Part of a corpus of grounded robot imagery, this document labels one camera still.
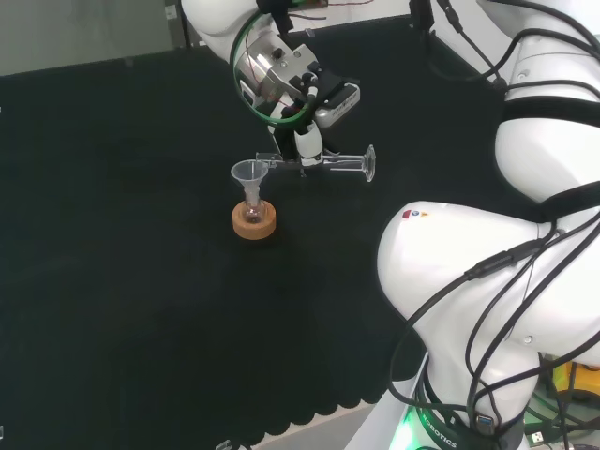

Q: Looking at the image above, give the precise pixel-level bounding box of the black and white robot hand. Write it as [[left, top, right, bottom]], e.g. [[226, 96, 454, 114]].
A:
[[267, 122, 325, 179]]

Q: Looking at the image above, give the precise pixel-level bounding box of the clear glass graduated cylinder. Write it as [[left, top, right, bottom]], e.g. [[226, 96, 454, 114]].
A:
[[255, 143, 377, 184]]

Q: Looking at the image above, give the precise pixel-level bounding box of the small glass round-bottom flask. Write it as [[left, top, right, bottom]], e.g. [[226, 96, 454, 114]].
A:
[[242, 185, 265, 225]]

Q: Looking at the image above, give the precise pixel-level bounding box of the clear plastic funnel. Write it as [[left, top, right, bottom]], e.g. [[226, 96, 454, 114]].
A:
[[230, 159, 270, 202]]

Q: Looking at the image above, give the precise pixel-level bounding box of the black cloth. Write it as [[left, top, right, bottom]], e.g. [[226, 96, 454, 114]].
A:
[[0, 12, 517, 447]]

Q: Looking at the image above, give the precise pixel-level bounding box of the yellow stop button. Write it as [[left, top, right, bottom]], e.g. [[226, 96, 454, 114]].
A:
[[551, 359, 600, 400]]

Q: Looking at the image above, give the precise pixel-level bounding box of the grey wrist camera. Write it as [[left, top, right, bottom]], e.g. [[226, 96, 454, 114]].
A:
[[307, 69, 363, 129]]

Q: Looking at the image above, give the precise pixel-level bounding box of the cork ring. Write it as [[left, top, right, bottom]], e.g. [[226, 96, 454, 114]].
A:
[[232, 199, 278, 242]]

